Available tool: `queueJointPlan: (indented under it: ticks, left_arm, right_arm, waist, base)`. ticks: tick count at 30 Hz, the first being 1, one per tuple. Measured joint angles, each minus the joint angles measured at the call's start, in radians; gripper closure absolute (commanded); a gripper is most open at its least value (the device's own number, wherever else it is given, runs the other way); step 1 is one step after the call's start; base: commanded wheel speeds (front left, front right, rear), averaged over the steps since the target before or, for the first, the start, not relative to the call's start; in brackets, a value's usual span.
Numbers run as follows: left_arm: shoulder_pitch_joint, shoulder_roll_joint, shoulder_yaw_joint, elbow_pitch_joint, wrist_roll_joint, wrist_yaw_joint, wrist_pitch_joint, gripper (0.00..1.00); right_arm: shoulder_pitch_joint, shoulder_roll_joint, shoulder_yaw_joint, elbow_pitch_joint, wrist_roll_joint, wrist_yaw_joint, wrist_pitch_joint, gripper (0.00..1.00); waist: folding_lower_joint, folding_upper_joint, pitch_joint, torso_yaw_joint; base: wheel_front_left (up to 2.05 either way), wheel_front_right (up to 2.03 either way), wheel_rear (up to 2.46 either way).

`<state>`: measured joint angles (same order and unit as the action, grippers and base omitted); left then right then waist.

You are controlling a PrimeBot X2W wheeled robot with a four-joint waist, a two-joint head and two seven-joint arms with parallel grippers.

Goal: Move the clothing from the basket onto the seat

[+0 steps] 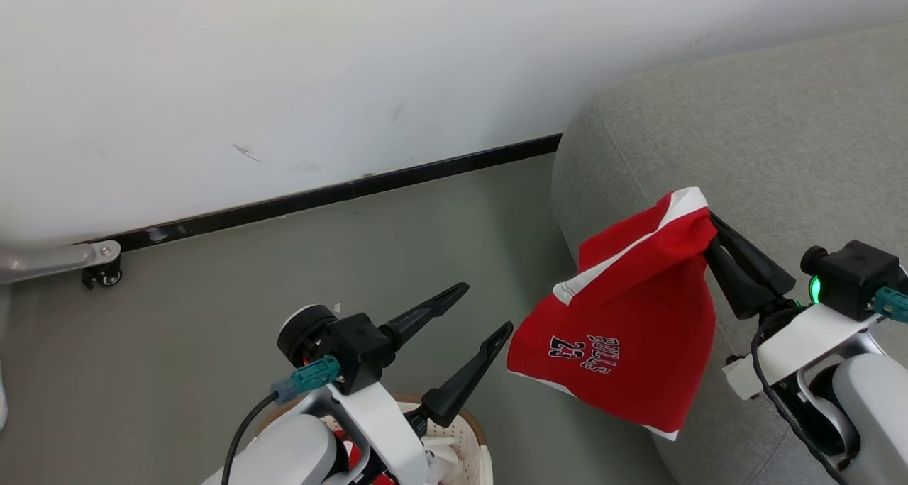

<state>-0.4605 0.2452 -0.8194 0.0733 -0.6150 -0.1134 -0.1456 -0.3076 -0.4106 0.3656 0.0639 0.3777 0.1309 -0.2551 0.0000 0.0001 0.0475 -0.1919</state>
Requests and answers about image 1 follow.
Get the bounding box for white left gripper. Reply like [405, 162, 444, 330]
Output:
[323, 282, 514, 485]

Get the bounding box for black caster wheel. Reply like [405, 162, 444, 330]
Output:
[82, 261, 123, 290]

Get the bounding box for teal right camera connector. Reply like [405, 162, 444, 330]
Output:
[873, 286, 908, 324]

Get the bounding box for black baseboard strip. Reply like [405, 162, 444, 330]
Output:
[85, 133, 563, 253]

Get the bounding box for teal left camera connector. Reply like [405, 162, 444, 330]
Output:
[271, 355, 342, 405]

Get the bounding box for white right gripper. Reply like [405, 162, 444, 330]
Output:
[706, 212, 884, 401]

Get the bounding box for grey metal frame leg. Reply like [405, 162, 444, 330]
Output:
[0, 240, 121, 287]

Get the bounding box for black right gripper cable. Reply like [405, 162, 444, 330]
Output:
[750, 308, 851, 485]

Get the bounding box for cream perforated laundry basket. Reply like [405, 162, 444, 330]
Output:
[255, 393, 494, 485]

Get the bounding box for teal camera connector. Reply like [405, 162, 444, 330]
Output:
[271, 355, 342, 405]
[873, 286, 908, 324]

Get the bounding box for black left camera cable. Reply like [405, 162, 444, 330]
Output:
[221, 391, 282, 485]

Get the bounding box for grey fabric sofa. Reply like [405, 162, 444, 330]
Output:
[552, 24, 908, 485]

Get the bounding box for red Bulls 23 shorts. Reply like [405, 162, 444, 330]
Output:
[506, 186, 719, 442]

